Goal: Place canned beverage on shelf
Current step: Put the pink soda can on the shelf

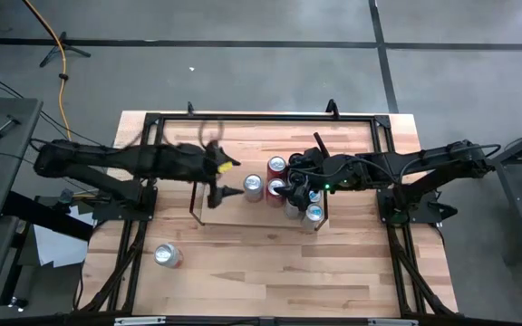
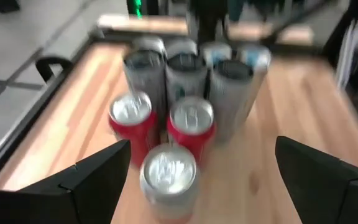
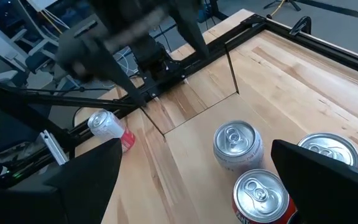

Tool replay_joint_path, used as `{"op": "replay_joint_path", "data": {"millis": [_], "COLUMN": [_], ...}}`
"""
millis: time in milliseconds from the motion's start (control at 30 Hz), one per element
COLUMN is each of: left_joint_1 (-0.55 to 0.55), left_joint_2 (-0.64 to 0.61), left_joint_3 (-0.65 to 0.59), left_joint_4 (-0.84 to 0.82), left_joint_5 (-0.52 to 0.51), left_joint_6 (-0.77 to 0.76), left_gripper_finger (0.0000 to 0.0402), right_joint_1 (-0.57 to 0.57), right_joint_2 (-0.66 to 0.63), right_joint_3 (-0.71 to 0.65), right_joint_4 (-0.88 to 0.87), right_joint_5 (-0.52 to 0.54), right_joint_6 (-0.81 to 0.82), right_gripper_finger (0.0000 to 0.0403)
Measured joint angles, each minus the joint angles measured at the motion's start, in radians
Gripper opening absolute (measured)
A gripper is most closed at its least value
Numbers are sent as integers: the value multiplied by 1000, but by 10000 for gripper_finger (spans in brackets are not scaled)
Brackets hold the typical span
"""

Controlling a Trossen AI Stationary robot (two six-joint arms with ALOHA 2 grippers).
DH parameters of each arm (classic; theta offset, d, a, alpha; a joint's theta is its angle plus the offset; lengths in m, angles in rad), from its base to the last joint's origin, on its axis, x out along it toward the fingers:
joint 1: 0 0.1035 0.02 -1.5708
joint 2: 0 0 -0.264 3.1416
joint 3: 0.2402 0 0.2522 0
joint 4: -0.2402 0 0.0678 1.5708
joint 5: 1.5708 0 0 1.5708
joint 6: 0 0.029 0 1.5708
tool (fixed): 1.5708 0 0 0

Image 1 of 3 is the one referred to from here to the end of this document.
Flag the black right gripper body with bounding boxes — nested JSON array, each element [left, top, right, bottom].
[[300, 150, 371, 192]]

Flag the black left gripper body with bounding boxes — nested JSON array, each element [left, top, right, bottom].
[[196, 139, 227, 210]]

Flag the red white can silver lid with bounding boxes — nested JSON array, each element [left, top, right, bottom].
[[153, 243, 183, 269], [265, 177, 287, 208]]

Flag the orange white can silver lid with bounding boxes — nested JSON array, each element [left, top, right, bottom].
[[242, 173, 265, 204]]

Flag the black diagonal beam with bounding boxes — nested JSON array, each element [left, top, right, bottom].
[[1, 190, 95, 242]]

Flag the white paper sheets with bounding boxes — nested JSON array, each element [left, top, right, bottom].
[[32, 204, 97, 269]]

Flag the black tripod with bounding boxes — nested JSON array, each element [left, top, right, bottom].
[[38, 30, 92, 69]]

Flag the grey side desk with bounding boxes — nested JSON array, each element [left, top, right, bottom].
[[0, 96, 44, 321]]

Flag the metal caster wheel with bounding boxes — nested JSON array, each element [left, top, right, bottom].
[[7, 295, 30, 313]]

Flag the black aluminium table frame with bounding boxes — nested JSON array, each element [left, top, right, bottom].
[[75, 110, 460, 319]]

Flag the silver metal bracket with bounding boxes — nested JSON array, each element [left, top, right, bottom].
[[113, 315, 168, 326], [366, 318, 421, 326]]

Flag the yellow cable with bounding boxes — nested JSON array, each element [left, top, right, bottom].
[[21, 0, 73, 130]]

